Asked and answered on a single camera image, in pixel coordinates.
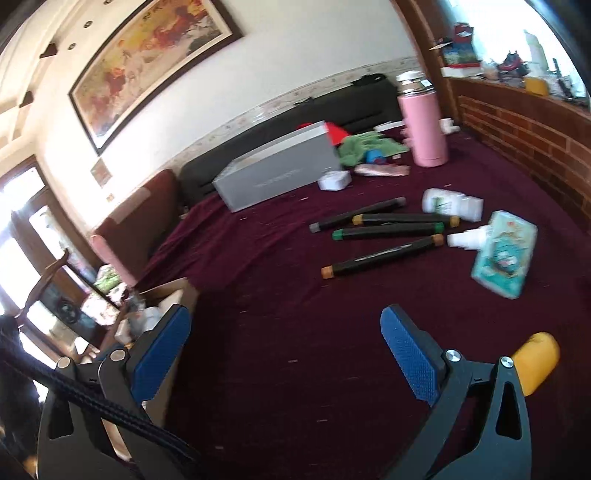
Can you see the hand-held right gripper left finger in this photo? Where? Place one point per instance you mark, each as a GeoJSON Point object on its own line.
{"type": "Point", "coordinates": [159, 353]}

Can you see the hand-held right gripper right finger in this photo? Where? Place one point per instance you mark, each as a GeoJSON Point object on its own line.
{"type": "Point", "coordinates": [411, 357]}

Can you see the orange cap marker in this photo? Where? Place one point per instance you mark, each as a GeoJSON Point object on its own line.
{"type": "Point", "coordinates": [383, 257]}

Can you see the green cap marker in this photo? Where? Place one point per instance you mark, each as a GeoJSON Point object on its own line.
{"type": "Point", "coordinates": [388, 230]}

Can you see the small white spray bottle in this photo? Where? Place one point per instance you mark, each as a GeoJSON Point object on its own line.
{"type": "Point", "coordinates": [466, 239]}

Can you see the ochre cap marker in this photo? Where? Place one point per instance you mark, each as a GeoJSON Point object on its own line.
{"type": "Point", "coordinates": [406, 219]}

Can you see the teal tissue pack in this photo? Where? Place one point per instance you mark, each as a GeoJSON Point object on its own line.
{"type": "Point", "coordinates": [505, 254]}

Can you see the white bottle green label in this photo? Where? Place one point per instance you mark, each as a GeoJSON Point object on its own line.
{"type": "Point", "coordinates": [450, 203]}

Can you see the maroon tablecloth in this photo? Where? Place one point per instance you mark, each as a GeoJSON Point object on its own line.
{"type": "Point", "coordinates": [300, 323]}

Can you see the yellow jar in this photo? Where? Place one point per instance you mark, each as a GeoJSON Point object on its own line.
{"type": "Point", "coordinates": [535, 364]}

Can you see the dark wooden chair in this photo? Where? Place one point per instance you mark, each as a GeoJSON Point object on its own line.
{"type": "Point", "coordinates": [51, 277]}

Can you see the maroon armchair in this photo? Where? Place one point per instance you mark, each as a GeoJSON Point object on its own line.
{"type": "Point", "coordinates": [134, 217]}

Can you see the gray cap marker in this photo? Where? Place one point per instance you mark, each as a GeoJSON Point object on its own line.
{"type": "Point", "coordinates": [358, 215]}

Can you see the white squeeze tube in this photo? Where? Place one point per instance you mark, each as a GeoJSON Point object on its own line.
{"type": "Point", "coordinates": [383, 170]}

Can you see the white plug charger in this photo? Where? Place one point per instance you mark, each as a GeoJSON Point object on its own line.
{"type": "Point", "coordinates": [334, 181]}

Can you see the small blue item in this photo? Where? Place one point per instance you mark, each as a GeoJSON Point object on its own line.
{"type": "Point", "coordinates": [377, 157]}

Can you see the green cloth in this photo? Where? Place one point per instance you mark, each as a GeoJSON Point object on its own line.
{"type": "Point", "coordinates": [369, 145]}

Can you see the gray box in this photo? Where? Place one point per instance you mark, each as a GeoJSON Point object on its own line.
{"type": "Point", "coordinates": [277, 170]}

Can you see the pink thermos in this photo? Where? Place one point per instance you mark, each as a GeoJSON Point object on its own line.
{"type": "Point", "coordinates": [425, 124]}

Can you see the white plush toy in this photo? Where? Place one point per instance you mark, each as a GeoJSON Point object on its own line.
{"type": "Point", "coordinates": [449, 125]}

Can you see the red cloth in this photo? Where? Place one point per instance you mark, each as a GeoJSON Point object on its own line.
{"type": "Point", "coordinates": [334, 131]}

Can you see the brick-pattern wooden cabinet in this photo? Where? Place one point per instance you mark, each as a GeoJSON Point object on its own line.
{"type": "Point", "coordinates": [531, 134]}

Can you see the black sofa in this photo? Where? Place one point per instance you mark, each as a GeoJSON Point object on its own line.
{"type": "Point", "coordinates": [286, 120]}

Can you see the framed painting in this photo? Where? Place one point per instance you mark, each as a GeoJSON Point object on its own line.
{"type": "Point", "coordinates": [147, 64]}

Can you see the yellow box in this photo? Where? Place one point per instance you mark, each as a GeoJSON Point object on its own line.
{"type": "Point", "coordinates": [536, 85]}

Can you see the colourful cardboard box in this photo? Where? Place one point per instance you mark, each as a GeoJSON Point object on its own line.
{"type": "Point", "coordinates": [459, 50]}

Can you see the red and black item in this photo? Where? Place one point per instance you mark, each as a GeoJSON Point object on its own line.
{"type": "Point", "coordinates": [512, 62]}

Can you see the wall sign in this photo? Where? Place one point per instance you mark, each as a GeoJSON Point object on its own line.
{"type": "Point", "coordinates": [101, 171]}

